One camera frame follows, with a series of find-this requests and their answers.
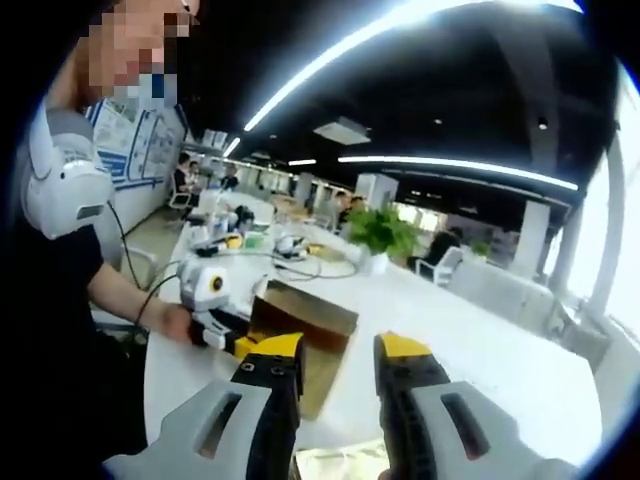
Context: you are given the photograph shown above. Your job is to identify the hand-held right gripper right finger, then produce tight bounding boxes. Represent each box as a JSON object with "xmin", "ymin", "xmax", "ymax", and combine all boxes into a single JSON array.
[{"xmin": 373, "ymin": 330, "xmax": 581, "ymax": 480}]

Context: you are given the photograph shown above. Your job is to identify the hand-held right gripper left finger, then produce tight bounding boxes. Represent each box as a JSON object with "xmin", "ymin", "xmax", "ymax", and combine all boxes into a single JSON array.
[{"xmin": 102, "ymin": 332, "xmax": 307, "ymax": 480}]

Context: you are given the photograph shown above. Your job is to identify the gold paper bag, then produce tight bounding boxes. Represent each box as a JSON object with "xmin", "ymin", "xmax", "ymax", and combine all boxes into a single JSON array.
[{"xmin": 248, "ymin": 279, "xmax": 360, "ymax": 424}]

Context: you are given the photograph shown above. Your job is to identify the person's left hand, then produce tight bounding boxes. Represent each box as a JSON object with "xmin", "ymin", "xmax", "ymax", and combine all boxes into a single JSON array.
[{"xmin": 154, "ymin": 302, "xmax": 194, "ymax": 345}]

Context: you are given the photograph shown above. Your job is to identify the spare yellow tipped gripper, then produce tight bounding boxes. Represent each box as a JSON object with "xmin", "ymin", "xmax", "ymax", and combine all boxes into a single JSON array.
[{"xmin": 192, "ymin": 237, "xmax": 244, "ymax": 256}]

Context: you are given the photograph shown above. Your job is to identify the white table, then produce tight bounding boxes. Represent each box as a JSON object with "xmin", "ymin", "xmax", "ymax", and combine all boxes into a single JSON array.
[{"xmin": 142, "ymin": 192, "xmax": 604, "ymax": 476}]

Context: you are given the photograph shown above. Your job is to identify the white sofa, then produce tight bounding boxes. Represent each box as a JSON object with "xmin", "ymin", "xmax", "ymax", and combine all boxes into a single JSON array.
[{"xmin": 449, "ymin": 262, "xmax": 556, "ymax": 334}]

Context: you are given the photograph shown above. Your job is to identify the green potted plant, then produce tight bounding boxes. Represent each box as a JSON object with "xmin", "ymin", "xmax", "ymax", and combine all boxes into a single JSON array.
[{"xmin": 345, "ymin": 205, "xmax": 421, "ymax": 261}]

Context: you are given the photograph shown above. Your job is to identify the person in black shirt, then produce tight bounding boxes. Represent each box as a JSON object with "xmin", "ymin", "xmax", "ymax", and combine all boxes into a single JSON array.
[{"xmin": 0, "ymin": 224, "xmax": 149, "ymax": 466}]

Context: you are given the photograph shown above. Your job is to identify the white chest device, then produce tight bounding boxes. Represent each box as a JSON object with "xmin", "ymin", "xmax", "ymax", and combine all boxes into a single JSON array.
[{"xmin": 24, "ymin": 107, "xmax": 114, "ymax": 241}]

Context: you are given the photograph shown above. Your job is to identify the ceiling air conditioner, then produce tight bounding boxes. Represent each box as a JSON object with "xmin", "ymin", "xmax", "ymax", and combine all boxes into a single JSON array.
[{"xmin": 313, "ymin": 117, "xmax": 372, "ymax": 145}]

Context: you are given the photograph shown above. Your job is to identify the straight ceiling light strip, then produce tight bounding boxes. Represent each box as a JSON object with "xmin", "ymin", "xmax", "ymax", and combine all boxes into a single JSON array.
[{"xmin": 337, "ymin": 155, "xmax": 580, "ymax": 192}]

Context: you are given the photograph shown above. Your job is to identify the long curved ceiling light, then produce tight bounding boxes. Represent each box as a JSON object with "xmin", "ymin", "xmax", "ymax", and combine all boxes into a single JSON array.
[{"xmin": 243, "ymin": 0, "xmax": 584, "ymax": 132}]

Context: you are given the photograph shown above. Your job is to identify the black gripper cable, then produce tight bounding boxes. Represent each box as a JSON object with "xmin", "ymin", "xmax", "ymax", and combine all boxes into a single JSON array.
[{"xmin": 107, "ymin": 202, "xmax": 184, "ymax": 311}]

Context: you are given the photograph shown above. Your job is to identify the blue wall poster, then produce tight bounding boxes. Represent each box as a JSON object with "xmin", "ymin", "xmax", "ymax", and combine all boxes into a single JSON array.
[{"xmin": 84, "ymin": 97, "xmax": 189, "ymax": 191}]

